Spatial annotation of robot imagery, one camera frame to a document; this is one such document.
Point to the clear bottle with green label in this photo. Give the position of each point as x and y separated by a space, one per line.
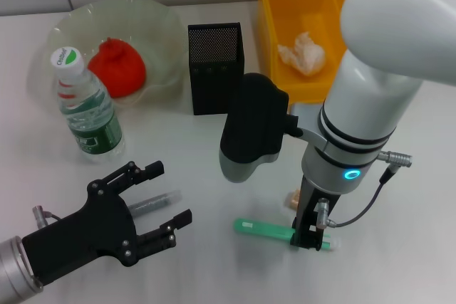
89 111

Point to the small tan eraser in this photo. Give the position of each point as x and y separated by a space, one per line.
293 200

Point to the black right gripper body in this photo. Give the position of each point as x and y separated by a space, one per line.
308 208

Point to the green pen with white tip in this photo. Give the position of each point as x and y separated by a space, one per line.
263 229

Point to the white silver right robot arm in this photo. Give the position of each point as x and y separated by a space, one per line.
370 104

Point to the grey marker pen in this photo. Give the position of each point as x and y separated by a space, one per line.
156 201

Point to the black mesh pen holder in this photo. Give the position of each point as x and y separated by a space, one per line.
213 69

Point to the white paper ball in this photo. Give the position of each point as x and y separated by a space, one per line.
303 55

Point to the red-orange toy orange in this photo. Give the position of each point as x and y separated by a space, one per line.
121 69

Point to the yellow plastic bin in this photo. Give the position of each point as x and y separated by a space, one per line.
295 5

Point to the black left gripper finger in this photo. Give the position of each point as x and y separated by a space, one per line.
135 174
164 233

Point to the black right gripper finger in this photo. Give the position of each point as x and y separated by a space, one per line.
304 238

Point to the translucent wavy fruit plate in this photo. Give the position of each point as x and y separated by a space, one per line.
156 33

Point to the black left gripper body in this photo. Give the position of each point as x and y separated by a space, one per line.
85 233

